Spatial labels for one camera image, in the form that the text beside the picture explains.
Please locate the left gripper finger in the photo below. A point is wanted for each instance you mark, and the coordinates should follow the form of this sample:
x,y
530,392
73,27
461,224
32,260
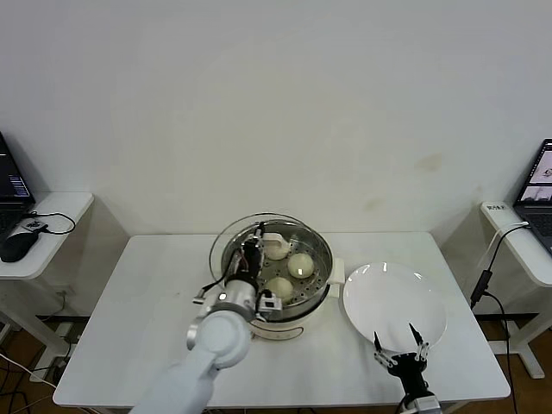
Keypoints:
x,y
260,235

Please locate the small dongle with QR sticker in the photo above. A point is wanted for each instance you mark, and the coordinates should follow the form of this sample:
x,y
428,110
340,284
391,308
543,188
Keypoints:
x,y
35,224

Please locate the small grey wall plug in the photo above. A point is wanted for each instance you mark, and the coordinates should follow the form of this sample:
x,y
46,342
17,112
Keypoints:
x,y
63,295

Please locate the grey laptop with bright screen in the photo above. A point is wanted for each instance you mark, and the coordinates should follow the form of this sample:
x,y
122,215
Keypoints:
x,y
539,207

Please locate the black computer mouse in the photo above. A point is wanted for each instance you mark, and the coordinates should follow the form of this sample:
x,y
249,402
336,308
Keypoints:
x,y
17,248

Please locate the white side desk with label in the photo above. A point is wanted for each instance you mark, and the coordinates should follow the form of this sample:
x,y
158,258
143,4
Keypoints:
x,y
526,259

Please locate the small printed label sticker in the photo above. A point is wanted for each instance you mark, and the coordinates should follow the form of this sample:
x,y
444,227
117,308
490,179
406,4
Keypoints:
x,y
497,208

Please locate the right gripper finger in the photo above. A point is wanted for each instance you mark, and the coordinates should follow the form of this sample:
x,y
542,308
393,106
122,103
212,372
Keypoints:
x,y
420,349
381,353

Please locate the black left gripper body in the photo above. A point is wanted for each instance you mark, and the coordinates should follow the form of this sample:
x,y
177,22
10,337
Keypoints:
x,y
250,263

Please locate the perforated steel steamer basket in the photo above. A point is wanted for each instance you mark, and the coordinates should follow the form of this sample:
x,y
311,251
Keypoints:
x,y
321,259

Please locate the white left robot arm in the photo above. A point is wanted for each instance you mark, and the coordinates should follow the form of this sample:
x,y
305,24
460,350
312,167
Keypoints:
x,y
215,340

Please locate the white side desk with mouse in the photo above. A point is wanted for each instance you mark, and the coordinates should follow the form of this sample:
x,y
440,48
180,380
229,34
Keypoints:
x,y
64,207

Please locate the steel steamer pot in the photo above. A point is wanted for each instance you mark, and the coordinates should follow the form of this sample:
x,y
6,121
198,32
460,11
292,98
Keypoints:
x,y
297,330

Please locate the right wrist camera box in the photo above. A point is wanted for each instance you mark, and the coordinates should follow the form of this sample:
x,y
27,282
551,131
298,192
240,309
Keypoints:
x,y
428,406

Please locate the white steamed baozi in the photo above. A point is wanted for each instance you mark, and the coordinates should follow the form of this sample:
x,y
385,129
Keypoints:
x,y
300,265
280,288
276,254

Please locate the round white plate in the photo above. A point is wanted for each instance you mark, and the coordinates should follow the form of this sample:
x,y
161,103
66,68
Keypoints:
x,y
388,302

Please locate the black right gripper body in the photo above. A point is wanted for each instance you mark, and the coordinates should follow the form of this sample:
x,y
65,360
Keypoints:
x,y
409,366

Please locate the round glass pot lid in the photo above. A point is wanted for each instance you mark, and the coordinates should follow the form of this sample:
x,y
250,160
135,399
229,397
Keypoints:
x,y
276,240

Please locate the black laptop with dark screen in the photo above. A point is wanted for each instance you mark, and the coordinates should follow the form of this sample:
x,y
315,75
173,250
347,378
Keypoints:
x,y
10,185

